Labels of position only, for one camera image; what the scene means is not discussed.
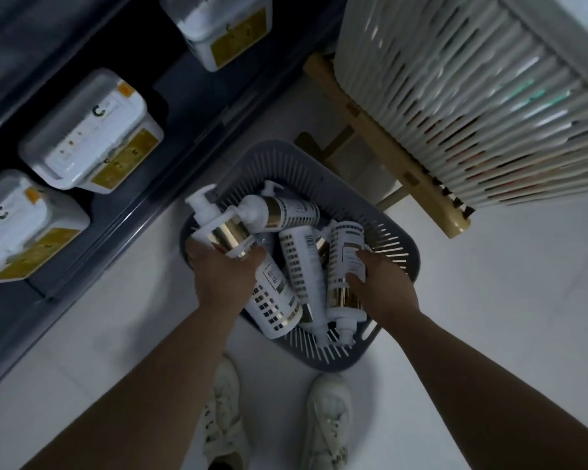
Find wooden stool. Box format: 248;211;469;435
294;53;474;240

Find person's left white sneaker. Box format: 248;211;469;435
200;354;252;470

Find dark grey shelf unit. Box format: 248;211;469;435
0;0;350;402

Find person's right forearm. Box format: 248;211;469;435
378;310;588;470

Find person's white sneaker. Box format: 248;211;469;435
300;373;355;470
200;354;252;470

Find white gold pump bottle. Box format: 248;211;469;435
325;219;369;346
237;180;322;234
279;225;335;349
185;184;304;338

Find person's right hand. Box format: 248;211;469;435
346;249;422;327

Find white container with yellow label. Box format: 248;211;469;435
0;169;91;287
18;68;165;195
159;0;274;73

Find person's left hand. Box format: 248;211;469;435
185;238;268;315

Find person's right white sneaker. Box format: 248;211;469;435
300;373;355;470

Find grey slotted plastic basket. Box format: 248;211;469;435
178;139;422;373

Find person's left forearm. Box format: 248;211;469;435
22;304;250;470

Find white slatted laundry basket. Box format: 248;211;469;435
333;0;588;209

